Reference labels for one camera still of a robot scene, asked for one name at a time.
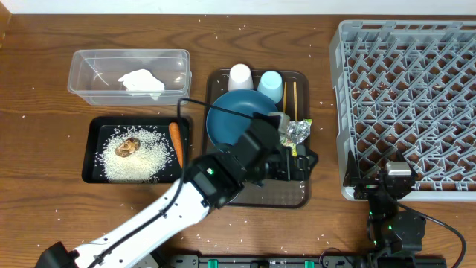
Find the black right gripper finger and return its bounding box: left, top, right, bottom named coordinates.
left=342, top=150, right=361, bottom=187
left=396, top=150, right=418, bottom=177

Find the yellow green snack packet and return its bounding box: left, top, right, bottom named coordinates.
left=280, top=137, right=298, bottom=156

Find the dark blue plate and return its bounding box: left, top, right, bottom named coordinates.
left=205, top=89, right=277, bottom=145

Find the foil wrapper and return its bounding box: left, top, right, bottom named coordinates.
left=285, top=119, right=312, bottom=145

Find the orange carrot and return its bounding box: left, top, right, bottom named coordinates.
left=169, top=122, right=184, bottom=168

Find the pile of white rice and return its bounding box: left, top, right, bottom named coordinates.
left=94, top=125, right=174, bottom=182

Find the brown food lump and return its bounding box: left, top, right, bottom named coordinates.
left=115, top=138, right=141, bottom=158

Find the white napkin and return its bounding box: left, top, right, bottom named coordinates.
left=118, top=69, right=165, bottom=101

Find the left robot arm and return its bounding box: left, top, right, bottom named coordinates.
left=36, top=112, right=318, bottom=267

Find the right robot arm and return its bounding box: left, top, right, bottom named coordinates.
left=343, top=152, right=426, bottom=267

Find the grey dishwasher rack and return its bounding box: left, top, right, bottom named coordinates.
left=329, top=20, right=475, bottom=202

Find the dark brown serving tray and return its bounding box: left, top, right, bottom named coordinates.
left=205, top=68, right=311, bottom=208

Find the wooden chopstick left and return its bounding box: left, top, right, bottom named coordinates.
left=282, top=81, right=287, bottom=113

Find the wooden chopstick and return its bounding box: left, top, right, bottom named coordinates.
left=282, top=81, right=287, bottom=113
left=293, top=81, right=298, bottom=121

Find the light blue plastic cup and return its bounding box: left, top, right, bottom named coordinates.
left=257, top=71, right=283, bottom=103

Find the pink plastic cup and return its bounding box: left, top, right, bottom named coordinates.
left=228, top=63, right=254, bottom=91

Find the wooden chopstick right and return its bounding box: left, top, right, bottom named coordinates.
left=293, top=81, right=298, bottom=121

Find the black plastic tray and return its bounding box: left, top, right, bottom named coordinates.
left=82, top=115, right=181, bottom=184

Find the clear plastic bin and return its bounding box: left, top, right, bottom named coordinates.
left=68, top=49, right=192, bottom=106

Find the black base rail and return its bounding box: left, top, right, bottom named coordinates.
left=164, top=255, right=447, bottom=268

